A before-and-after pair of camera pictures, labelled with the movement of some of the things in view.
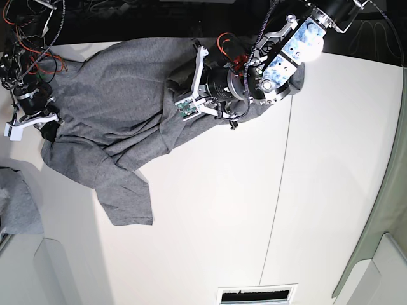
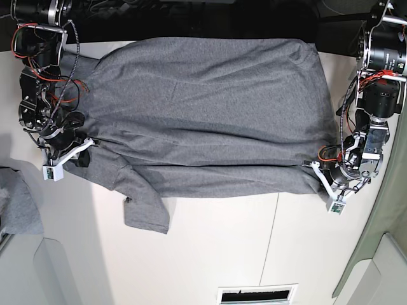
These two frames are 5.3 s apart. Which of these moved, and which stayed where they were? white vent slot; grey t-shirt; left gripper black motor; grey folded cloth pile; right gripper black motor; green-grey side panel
Moved: grey t-shirt; right gripper black motor; left gripper black motor
Stayed: green-grey side panel; grey folded cloth pile; white vent slot
